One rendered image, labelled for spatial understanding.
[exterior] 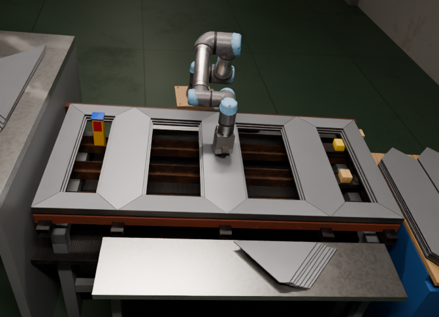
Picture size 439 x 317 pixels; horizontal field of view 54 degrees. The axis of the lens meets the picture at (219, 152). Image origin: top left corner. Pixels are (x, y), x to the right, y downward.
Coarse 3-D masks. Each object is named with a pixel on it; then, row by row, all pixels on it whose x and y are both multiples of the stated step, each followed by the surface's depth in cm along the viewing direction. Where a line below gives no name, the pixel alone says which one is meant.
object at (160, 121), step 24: (168, 120) 225; (192, 120) 226; (288, 144) 220; (72, 168) 191; (360, 168) 211; (96, 192) 181; (144, 192) 184; (168, 216) 176; (192, 216) 177; (216, 216) 178; (240, 216) 179; (264, 216) 180; (288, 216) 181; (312, 216) 182; (336, 216) 182
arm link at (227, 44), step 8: (216, 32) 217; (216, 40) 214; (224, 40) 215; (232, 40) 215; (240, 40) 216; (216, 48) 216; (224, 48) 216; (232, 48) 216; (240, 48) 217; (224, 56) 222; (232, 56) 222; (216, 64) 254; (224, 64) 236; (216, 72) 253; (224, 72) 247; (232, 72) 255; (216, 80) 258; (224, 80) 257; (232, 80) 258
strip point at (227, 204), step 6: (210, 198) 183; (216, 198) 183; (222, 198) 183; (228, 198) 184; (234, 198) 184; (240, 198) 185; (216, 204) 180; (222, 204) 181; (228, 204) 181; (234, 204) 181; (228, 210) 178
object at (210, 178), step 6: (204, 174) 194; (210, 174) 194; (216, 174) 195; (222, 174) 195; (228, 174) 196; (234, 174) 196; (240, 174) 197; (204, 180) 191; (210, 180) 191; (216, 180) 191; (222, 180) 192; (228, 180) 192; (234, 180) 193; (240, 180) 193
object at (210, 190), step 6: (204, 186) 188; (210, 186) 188; (216, 186) 189; (222, 186) 189; (228, 186) 189; (234, 186) 190; (240, 186) 190; (204, 192) 185; (210, 192) 185; (216, 192) 186; (222, 192) 186; (228, 192) 187; (234, 192) 187; (240, 192) 187
